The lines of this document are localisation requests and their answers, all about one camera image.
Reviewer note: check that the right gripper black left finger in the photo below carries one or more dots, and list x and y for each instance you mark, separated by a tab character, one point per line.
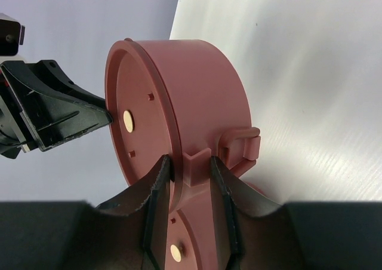
128	231

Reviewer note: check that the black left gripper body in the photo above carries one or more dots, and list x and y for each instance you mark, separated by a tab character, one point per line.
14	131

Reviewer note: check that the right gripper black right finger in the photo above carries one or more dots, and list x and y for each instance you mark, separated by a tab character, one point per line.
253	232

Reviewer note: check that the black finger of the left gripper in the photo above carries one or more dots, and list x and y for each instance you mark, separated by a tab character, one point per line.
56	110

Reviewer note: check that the dark red lid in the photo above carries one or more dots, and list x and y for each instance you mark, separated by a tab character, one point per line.
144	126
190	234

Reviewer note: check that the pink bowl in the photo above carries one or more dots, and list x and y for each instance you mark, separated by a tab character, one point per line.
210	106

